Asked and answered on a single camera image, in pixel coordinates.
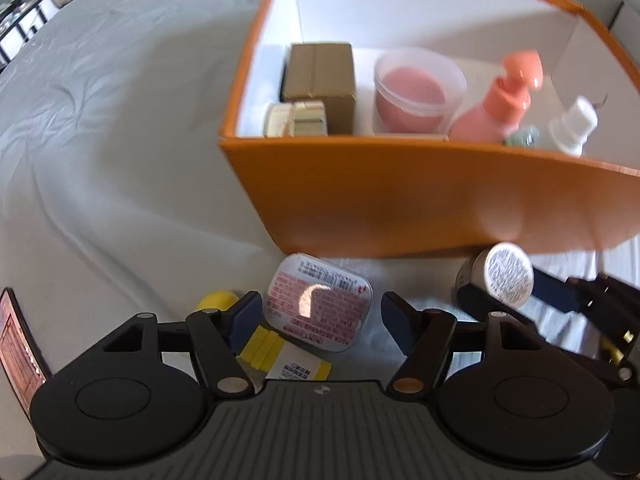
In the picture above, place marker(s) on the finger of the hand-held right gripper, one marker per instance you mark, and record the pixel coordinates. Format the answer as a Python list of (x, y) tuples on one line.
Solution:
[(475, 299), (555, 287)]

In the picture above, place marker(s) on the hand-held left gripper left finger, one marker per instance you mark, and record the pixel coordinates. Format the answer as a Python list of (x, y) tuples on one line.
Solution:
[(248, 316)]

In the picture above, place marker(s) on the rectangular tin pink label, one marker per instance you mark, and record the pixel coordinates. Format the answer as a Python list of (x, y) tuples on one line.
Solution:
[(320, 300)]

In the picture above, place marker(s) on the orange cardboard box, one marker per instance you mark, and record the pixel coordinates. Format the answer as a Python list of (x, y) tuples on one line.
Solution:
[(400, 200)]

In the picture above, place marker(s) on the brown cardboard box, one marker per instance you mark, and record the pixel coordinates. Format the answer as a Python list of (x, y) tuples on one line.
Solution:
[(320, 75)]

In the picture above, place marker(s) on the dark jar white label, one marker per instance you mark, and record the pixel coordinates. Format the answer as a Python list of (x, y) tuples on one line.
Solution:
[(507, 272)]

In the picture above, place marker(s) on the yellow box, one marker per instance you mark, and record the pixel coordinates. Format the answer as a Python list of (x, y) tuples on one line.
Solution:
[(285, 360)]

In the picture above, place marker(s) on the small green item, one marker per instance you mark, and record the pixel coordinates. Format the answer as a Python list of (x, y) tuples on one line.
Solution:
[(522, 137)]

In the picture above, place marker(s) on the cream jar gold lid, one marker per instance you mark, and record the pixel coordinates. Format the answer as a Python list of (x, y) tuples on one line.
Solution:
[(295, 120)]

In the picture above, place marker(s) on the clear tub pink contents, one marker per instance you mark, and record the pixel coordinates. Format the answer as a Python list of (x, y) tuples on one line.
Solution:
[(415, 90)]

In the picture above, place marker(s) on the cluttered nightstand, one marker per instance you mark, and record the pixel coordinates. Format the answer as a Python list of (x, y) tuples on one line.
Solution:
[(22, 15)]

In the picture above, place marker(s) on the yellow round object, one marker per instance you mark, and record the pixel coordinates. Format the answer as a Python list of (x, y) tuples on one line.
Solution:
[(217, 302)]

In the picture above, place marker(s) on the pink pump bottle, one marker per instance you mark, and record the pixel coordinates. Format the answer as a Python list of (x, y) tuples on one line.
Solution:
[(492, 110)]

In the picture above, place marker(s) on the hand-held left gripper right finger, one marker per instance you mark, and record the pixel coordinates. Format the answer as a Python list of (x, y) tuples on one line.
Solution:
[(395, 317)]

